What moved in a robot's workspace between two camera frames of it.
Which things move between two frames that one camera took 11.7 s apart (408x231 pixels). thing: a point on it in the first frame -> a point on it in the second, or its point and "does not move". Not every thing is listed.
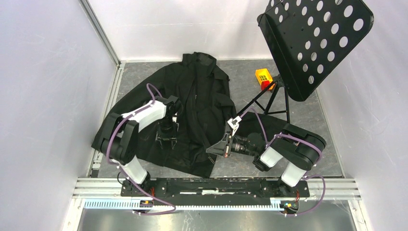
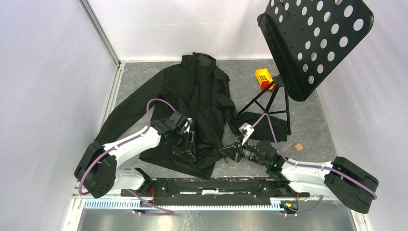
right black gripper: x=222 y=147 -> x=237 y=147
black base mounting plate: x=211 y=191 does not move
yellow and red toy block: x=264 y=78 does not move
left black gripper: x=172 y=136 -> x=188 y=147
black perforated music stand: x=309 y=38 does not move
